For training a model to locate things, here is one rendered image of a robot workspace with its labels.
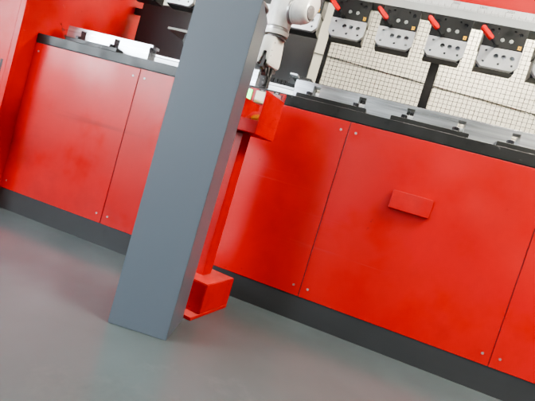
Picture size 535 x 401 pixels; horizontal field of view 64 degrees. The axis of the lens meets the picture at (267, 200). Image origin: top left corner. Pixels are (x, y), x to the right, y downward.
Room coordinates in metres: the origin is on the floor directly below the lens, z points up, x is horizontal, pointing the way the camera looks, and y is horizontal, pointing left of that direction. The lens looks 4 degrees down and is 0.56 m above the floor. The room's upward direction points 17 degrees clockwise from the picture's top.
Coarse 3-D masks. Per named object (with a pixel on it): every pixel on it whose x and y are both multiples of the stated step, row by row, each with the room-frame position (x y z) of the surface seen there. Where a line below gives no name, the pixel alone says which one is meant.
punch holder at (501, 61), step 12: (492, 24) 1.69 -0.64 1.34; (504, 36) 1.68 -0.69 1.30; (516, 36) 1.67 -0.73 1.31; (480, 48) 1.70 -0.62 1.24; (492, 48) 1.68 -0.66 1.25; (504, 48) 1.68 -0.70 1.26; (516, 48) 1.67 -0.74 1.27; (480, 60) 1.69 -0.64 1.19; (492, 60) 1.68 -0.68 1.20; (504, 60) 1.67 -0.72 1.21; (516, 60) 1.66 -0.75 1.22; (480, 72) 1.76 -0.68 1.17; (492, 72) 1.73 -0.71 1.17; (504, 72) 1.69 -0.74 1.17
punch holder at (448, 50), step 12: (444, 24) 1.74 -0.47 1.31; (456, 24) 1.73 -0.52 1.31; (468, 24) 1.71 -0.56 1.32; (432, 36) 1.74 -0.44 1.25; (444, 36) 1.73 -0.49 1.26; (456, 36) 1.72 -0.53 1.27; (468, 36) 1.71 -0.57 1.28; (432, 48) 1.74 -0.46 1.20; (444, 48) 1.73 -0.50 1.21; (456, 48) 1.73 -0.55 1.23; (432, 60) 1.79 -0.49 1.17; (444, 60) 1.75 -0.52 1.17; (456, 60) 1.72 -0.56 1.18
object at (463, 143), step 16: (64, 48) 2.03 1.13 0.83; (80, 48) 2.01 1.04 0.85; (96, 48) 1.99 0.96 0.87; (128, 64) 1.95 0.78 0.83; (144, 64) 1.93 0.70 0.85; (160, 64) 1.91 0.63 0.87; (288, 96) 1.76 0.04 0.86; (320, 112) 1.72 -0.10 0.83; (336, 112) 1.70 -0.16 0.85; (352, 112) 1.69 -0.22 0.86; (384, 128) 1.66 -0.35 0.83; (400, 128) 1.64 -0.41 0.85; (416, 128) 1.63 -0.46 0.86; (448, 144) 1.60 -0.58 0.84; (464, 144) 1.58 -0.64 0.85; (480, 144) 1.57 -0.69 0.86; (512, 160) 1.54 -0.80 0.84; (528, 160) 1.53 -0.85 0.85
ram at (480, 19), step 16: (336, 0) 1.89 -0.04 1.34; (368, 0) 1.82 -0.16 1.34; (384, 0) 1.80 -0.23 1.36; (400, 0) 1.79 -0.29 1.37; (464, 0) 1.73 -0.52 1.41; (480, 0) 1.71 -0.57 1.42; (496, 0) 1.70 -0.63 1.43; (512, 0) 1.69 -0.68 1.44; (528, 0) 1.67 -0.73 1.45; (464, 16) 1.72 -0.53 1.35; (480, 16) 1.71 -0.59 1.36
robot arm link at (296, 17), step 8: (296, 0) 1.44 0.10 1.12; (304, 0) 1.43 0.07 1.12; (312, 0) 1.44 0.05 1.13; (320, 0) 1.48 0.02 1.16; (296, 8) 1.42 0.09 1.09; (304, 8) 1.42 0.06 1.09; (312, 8) 1.44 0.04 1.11; (296, 16) 1.43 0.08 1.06; (304, 16) 1.42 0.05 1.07; (312, 16) 1.45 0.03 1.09; (296, 24) 1.46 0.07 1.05; (304, 24) 1.45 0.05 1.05
